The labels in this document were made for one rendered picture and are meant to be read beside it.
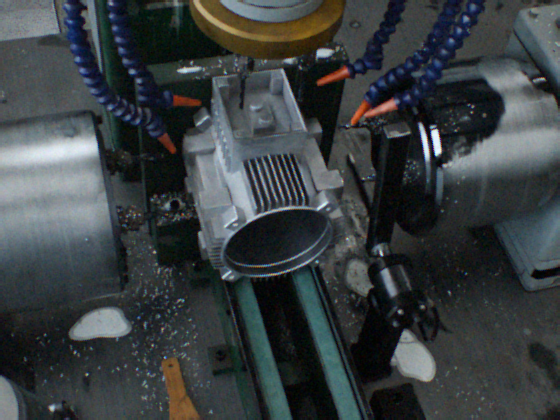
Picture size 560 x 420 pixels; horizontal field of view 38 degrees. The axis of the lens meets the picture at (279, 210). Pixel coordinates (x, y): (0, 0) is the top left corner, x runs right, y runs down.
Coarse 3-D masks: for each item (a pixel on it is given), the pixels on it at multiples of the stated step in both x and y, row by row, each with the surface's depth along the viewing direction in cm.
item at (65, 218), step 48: (0, 144) 98; (48, 144) 99; (96, 144) 99; (0, 192) 95; (48, 192) 96; (96, 192) 97; (0, 240) 95; (48, 240) 96; (96, 240) 98; (0, 288) 98; (48, 288) 100; (96, 288) 103
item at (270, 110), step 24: (264, 72) 112; (216, 96) 110; (264, 96) 114; (288, 96) 111; (216, 120) 112; (240, 120) 110; (264, 120) 108; (288, 120) 111; (240, 144) 105; (264, 144) 106; (288, 144) 107
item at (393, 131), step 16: (384, 128) 93; (400, 128) 93; (384, 144) 94; (400, 144) 94; (384, 160) 96; (400, 160) 97; (384, 176) 98; (400, 176) 99; (384, 192) 101; (384, 208) 104; (368, 224) 109; (384, 224) 107; (368, 240) 111; (384, 240) 110; (368, 256) 113
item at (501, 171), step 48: (384, 96) 121; (432, 96) 109; (480, 96) 110; (528, 96) 111; (432, 144) 108; (480, 144) 109; (528, 144) 110; (432, 192) 111; (480, 192) 111; (528, 192) 114
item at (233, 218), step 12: (204, 108) 114; (204, 120) 114; (324, 192) 107; (324, 204) 106; (336, 204) 108; (228, 216) 104; (240, 216) 104; (228, 228) 105; (312, 264) 117; (228, 276) 114; (240, 276) 115
